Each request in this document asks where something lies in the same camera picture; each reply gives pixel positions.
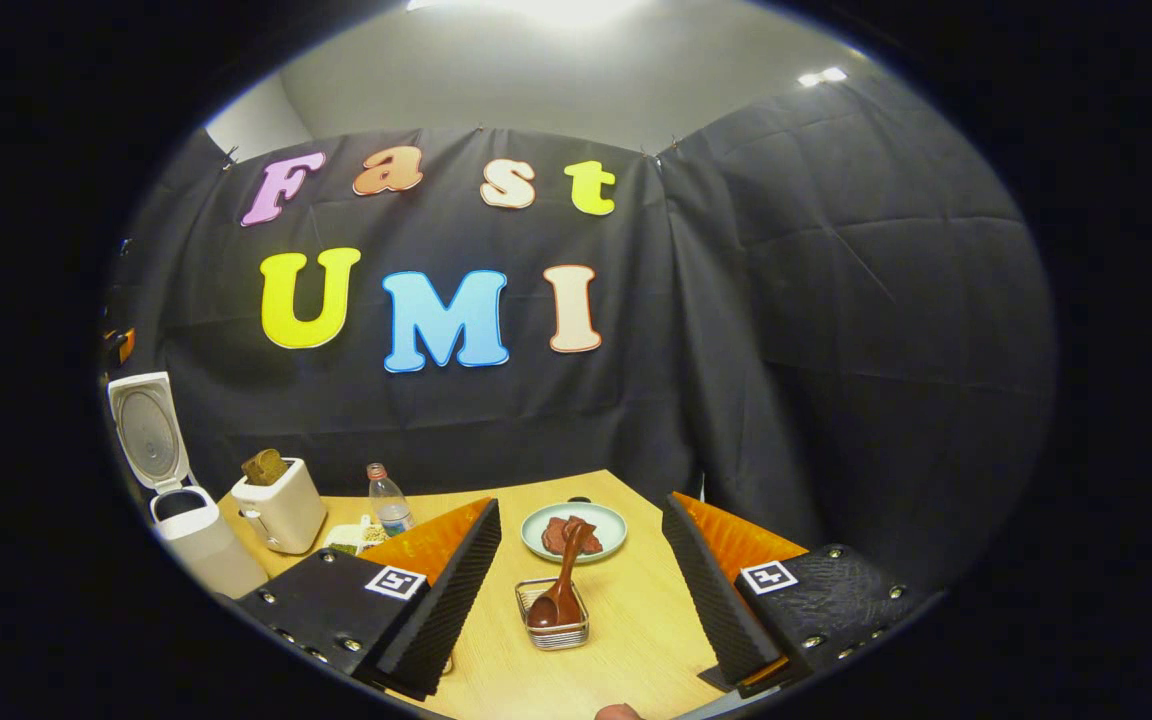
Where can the ceiling light panel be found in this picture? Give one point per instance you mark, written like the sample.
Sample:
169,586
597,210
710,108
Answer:
536,8

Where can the white toaster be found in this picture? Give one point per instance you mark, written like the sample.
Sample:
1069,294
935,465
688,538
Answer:
286,515

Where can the white divided bean tray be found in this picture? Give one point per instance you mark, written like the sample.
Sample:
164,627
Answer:
351,537

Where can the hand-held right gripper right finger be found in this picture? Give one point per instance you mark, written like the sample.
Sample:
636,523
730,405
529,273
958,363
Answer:
716,610

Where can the red meat slice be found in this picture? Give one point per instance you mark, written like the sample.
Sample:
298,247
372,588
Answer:
591,542
553,537

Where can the small ceiling spotlight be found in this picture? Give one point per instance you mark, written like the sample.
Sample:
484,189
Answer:
809,79
834,74

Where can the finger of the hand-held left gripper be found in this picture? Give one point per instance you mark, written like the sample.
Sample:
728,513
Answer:
126,345

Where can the brown wooden spoon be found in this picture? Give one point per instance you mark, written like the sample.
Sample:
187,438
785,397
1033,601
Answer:
556,605

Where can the white rice cooker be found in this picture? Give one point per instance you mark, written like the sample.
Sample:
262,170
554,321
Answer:
211,550

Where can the clear plastic bottle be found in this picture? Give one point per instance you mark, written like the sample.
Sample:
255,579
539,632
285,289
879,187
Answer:
391,505

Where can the pale green plate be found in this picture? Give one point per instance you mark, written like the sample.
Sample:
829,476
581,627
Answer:
611,530

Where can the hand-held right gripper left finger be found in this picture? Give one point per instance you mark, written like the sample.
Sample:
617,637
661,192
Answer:
446,610

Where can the black backdrop cloth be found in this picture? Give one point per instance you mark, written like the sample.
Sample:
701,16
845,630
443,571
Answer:
836,350

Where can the brown bread slice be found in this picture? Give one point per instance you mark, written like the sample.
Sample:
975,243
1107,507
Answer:
264,467

